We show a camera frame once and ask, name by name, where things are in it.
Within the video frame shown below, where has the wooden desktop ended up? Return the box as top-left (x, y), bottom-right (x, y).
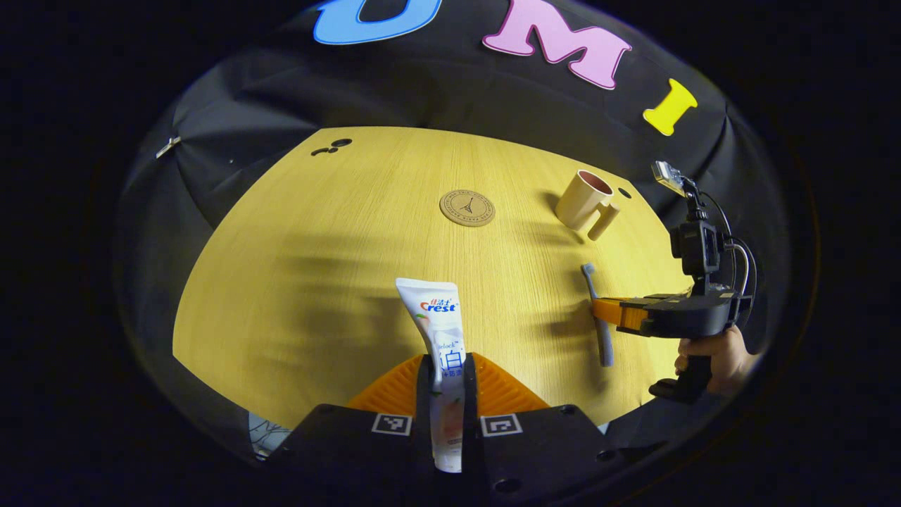
top-left (172, 127), bottom-right (694, 430)

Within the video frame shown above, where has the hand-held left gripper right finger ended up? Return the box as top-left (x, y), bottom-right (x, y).
top-left (461, 352), bottom-right (634, 506)

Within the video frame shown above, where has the black backdrop cloth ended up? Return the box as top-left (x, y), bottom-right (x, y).
top-left (116, 0), bottom-right (789, 465)

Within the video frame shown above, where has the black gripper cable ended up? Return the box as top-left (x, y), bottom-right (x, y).
top-left (704, 190), bottom-right (760, 300)

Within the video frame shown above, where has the beige cup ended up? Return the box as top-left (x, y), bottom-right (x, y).
top-left (555, 170), bottom-right (620, 242)

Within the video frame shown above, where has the white toothpaste tube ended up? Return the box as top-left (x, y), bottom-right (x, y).
top-left (396, 278), bottom-right (465, 472)

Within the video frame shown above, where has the white grey toothbrush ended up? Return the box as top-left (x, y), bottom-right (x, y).
top-left (581, 263), bottom-right (615, 368)

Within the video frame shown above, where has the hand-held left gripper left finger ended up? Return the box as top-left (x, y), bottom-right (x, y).
top-left (267, 354), bottom-right (451, 504)

